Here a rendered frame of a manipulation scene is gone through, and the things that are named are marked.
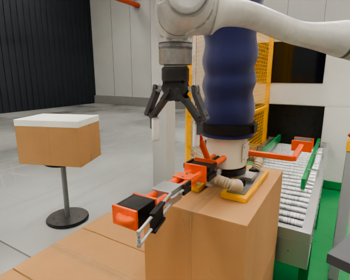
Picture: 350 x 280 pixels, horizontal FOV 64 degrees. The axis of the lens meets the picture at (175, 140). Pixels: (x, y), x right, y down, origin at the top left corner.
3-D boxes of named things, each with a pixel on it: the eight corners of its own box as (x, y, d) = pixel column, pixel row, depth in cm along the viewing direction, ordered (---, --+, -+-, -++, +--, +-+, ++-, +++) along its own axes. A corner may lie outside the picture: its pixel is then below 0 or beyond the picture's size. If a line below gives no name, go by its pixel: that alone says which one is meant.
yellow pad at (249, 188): (247, 171, 133) (248, 161, 132) (268, 174, 128) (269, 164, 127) (219, 198, 105) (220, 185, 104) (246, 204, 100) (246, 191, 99)
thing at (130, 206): (134, 209, 75) (134, 191, 74) (157, 216, 71) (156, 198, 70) (112, 223, 68) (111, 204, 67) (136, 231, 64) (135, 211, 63)
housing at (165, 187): (164, 193, 85) (163, 179, 84) (183, 198, 82) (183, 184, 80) (150, 202, 79) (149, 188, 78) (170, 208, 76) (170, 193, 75)
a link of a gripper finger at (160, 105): (170, 91, 75) (167, 87, 75) (149, 119, 81) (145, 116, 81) (178, 90, 78) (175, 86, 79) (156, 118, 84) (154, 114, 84)
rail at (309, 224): (323, 157, 345) (325, 142, 340) (328, 158, 342) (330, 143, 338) (297, 263, 151) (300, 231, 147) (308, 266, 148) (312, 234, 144)
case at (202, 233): (205, 223, 165) (208, 158, 156) (276, 243, 145) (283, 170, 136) (145, 288, 115) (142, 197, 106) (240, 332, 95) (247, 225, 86)
